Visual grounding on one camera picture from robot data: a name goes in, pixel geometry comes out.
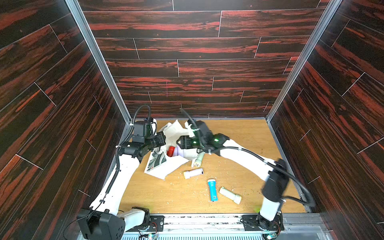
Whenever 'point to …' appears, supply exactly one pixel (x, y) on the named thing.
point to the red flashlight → (170, 152)
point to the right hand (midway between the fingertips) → (184, 139)
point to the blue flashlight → (212, 189)
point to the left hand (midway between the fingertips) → (166, 136)
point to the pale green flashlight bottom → (230, 195)
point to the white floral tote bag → (158, 163)
